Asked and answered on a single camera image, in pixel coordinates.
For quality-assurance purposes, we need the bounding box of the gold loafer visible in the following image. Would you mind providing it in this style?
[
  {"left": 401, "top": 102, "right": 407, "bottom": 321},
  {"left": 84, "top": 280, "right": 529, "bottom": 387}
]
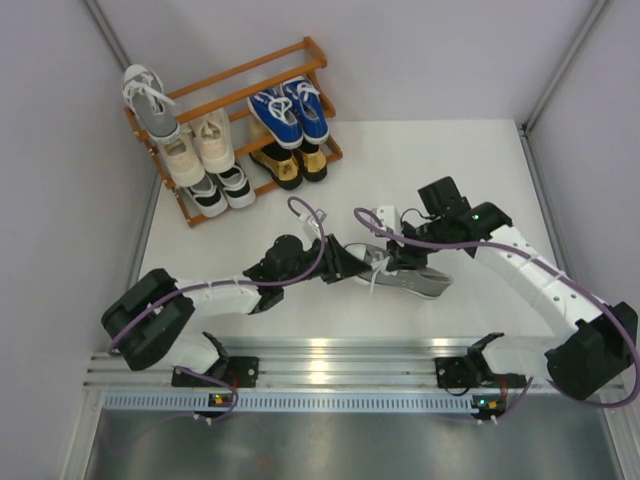
[
  {"left": 249, "top": 141, "right": 303, "bottom": 191},
  {"left": 294, "top": 141, "right": 327, "bottom": 183}
]

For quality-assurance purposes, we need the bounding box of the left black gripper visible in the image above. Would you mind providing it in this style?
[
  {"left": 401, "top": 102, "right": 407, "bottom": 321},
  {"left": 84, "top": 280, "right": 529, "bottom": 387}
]
[{"left": 279, "top": 233, "right": 370, "bottom": 287}]

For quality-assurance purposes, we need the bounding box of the purple cable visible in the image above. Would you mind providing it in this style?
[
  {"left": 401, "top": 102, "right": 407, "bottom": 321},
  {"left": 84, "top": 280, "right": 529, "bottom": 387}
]
[
  {"left": 107, "top": 197, "right": 326, "bottom": 426},
  {"left": 353, "top": 207, "right": 640, "bottom": 421}
]

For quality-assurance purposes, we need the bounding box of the grey canvas sneaker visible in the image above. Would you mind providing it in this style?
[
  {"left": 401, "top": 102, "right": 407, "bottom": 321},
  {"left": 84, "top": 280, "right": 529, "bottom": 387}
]
[
  {"left": 122, "top": 64, "right": 181, "bottom": 144},
  {"left": 346, "top": 243, "right": 453, "bottom": 300}
]

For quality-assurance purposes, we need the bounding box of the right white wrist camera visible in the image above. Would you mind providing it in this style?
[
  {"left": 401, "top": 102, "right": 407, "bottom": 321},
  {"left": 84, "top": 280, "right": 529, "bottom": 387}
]
[{"left": 373, "top": 205, "right": 402, "bottom": 240}]

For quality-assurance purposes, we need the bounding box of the black white sneaker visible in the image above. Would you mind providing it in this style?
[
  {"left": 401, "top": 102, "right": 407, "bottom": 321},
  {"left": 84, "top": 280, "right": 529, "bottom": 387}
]
[
  {"left": 215, "top": 162, "right": 256, "bottom": 209},
  {"left": 182, "top": 174, "right": 228, "bottom": 218}
]

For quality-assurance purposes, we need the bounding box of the blue canvas sneaker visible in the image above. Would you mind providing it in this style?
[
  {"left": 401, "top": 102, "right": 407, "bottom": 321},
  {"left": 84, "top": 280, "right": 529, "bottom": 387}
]
[
  {"left": 281, "top": 76, "right": 329, "bottom": 145},
  {"left": 247, "top": 87, "right": 303, "bottom": 150}
]

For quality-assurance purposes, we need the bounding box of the beige sneaker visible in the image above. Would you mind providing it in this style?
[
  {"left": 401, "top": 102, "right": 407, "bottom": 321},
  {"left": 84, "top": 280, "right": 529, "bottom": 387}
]
[
  {"left": 158, "top": 125, "right": 205, "bottom": 188},
  {"left": 191, "top": 109, "right": 235, "bottom": 174}
]

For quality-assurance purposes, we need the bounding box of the perforated grey cable tray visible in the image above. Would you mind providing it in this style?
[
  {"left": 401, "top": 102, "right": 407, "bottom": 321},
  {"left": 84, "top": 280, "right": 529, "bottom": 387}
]
[{"left": 103, "top": 392, "right": 499, "bottom": 414}]

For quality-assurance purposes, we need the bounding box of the aluminium rail frame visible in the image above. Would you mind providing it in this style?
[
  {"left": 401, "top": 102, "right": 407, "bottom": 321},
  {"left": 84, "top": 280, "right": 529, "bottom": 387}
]
[{"left": 82, "top": 337, "right": 626, "bottom": 389}]

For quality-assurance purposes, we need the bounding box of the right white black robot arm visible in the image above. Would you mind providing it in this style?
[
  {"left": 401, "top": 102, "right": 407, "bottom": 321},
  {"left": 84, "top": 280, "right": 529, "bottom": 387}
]
[{"left": 372, "top": 177, "right": 639, "bottom": 402}]

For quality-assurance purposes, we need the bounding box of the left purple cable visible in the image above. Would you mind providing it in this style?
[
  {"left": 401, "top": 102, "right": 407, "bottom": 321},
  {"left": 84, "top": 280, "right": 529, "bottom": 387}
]
[{"left": 107, "top": 197, "right": 326, "bottom": 426}]

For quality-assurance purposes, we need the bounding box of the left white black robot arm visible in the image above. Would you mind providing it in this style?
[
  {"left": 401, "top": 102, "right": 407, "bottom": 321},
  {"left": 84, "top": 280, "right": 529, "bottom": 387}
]
[{"left": 101, "top": 235, "right": 371, "bottom": 387}]

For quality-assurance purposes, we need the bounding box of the orange wooden shoe shelf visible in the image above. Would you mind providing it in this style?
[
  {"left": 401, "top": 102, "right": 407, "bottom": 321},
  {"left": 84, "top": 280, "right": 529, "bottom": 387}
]
[{"left": 123, "top": 35, "right": 344, "bottom": 229}]

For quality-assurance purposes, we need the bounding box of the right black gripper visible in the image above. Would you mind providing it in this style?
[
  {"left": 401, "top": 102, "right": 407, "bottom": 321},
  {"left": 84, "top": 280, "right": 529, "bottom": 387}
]
[{"left": 387, "top": 218, "right": 449, "bottom": 270}]

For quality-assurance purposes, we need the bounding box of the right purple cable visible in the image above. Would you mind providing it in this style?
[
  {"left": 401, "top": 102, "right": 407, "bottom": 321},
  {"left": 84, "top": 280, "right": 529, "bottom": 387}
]
[{"left": 353, "top": 207, "right": 640, "bottom": 421}]

